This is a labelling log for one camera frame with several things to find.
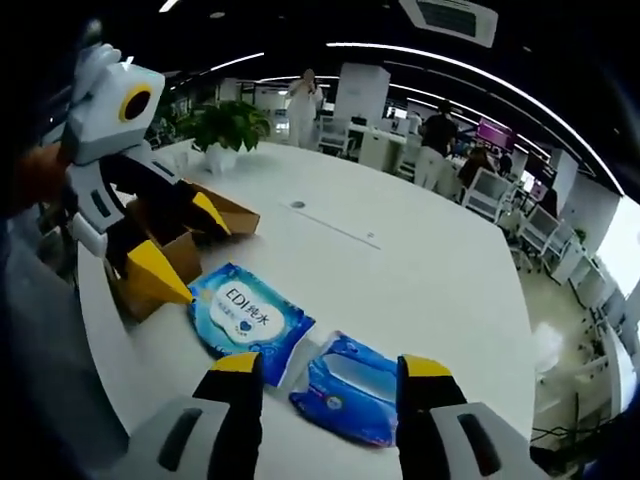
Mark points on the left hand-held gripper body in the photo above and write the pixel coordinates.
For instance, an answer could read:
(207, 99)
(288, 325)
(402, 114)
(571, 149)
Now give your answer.
(110, 115)

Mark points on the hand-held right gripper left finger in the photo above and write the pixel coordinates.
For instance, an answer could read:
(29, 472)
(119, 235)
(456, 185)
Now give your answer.
(230, 415)

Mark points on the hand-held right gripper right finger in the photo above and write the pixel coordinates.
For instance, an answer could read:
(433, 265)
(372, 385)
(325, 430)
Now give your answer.
(425, 425)

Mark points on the brown cardboard shoe box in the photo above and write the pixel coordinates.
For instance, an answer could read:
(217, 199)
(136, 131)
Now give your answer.
(182, 257)

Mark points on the light blue wet wipes pack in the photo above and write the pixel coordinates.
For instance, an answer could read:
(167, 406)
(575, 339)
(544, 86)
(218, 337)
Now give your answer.
(240, 310)

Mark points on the person's left hand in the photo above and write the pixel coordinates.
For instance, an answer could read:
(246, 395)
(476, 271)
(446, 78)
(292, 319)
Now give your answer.
(42, 177)

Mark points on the dark blue tissue pack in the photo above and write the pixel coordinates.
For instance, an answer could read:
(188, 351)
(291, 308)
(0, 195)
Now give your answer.
(350, 395)

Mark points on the potted green plant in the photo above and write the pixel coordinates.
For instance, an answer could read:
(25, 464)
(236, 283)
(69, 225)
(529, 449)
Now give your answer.
(230, 125)

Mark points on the grey mesh office chair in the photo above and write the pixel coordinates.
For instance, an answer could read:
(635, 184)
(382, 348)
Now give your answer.
(45, 375)

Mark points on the white column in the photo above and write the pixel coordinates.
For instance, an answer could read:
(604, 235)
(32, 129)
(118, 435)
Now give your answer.
(361, 92)

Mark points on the white office chair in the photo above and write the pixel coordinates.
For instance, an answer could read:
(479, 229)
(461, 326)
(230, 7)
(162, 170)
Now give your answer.
(487, 195)
(537, 227)

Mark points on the ceiling air conditioner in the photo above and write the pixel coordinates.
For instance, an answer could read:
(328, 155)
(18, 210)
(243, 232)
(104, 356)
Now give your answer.
(452, 17)

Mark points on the purple wall screen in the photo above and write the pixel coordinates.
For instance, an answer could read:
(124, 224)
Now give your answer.
(495, 134)

